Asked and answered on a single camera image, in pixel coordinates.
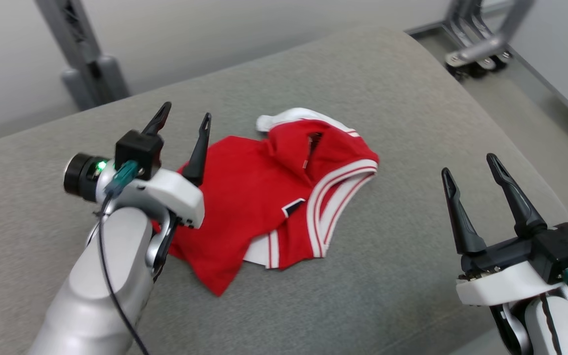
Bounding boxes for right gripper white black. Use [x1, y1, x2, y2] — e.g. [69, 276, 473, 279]
[442, 153, 568, 307]

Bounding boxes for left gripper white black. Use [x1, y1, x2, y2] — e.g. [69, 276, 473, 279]
[64, 102, 212, 229]

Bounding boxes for red shorts with white stripe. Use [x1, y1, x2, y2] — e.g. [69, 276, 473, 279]
[153, 136, 316, 297]

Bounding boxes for grey metal truss stand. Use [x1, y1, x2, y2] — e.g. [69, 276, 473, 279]
[35, 0, 131, 111]

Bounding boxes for grey wheeled metal stand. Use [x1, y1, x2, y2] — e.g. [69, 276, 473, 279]
[443, 0, 536, 79]

